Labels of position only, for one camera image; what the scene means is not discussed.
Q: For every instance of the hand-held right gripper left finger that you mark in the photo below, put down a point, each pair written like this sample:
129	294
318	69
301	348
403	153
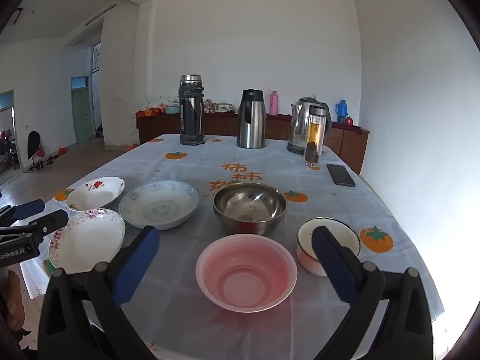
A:
137	266

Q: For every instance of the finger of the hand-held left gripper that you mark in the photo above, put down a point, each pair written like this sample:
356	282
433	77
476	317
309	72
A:
28	209
52	222

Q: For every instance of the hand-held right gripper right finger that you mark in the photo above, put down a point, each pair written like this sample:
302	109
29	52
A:
333	266

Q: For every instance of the white enamel cup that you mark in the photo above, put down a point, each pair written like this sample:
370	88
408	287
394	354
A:
347	234

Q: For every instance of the white plate pink flowers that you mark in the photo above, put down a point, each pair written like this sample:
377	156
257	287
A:
88	240

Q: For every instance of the white plate red flowers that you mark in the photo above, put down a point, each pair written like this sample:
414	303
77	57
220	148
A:
95	193

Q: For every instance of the blue patterned plate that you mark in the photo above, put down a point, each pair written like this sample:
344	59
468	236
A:
159	204

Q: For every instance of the pink plastic bowl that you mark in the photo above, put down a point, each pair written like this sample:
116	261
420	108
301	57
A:
245	270

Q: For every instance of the stainless steel bowl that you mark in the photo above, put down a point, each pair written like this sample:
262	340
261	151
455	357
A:
249	202

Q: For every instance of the person's left hand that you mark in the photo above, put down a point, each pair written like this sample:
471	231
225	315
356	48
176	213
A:
13	300

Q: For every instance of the black jacket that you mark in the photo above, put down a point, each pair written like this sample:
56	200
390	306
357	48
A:
33	141

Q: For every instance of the red bag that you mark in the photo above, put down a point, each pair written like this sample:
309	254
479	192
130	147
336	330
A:
63	150

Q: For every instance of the black smartphone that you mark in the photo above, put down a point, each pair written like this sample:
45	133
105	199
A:
340	175

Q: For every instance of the green door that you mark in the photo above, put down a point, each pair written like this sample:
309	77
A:
81	114

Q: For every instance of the red basin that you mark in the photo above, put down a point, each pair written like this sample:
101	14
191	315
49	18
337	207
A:
132	146

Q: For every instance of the blue framed window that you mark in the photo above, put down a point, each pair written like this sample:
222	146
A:
5	101

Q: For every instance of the glass tea bottle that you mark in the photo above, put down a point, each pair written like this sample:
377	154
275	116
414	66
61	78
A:
314	138

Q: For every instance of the steel electric kettle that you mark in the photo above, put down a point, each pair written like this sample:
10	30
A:
299	127

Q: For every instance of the blue thermos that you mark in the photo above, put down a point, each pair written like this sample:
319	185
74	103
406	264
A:
341	112

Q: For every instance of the floral plastic bag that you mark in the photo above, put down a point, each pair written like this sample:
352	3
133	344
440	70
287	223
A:
155	102

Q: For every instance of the teal basin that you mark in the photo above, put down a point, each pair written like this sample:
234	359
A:
171	110

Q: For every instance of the brown wooden sideboard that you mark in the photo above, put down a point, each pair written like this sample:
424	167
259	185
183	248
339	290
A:
221	124

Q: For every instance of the dark grey thermos flask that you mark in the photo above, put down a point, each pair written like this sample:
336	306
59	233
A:
191	108

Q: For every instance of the pink thermos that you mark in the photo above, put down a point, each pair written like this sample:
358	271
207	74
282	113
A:
274	103

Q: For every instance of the fluorescent tube light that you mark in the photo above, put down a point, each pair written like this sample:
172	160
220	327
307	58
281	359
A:
100	14

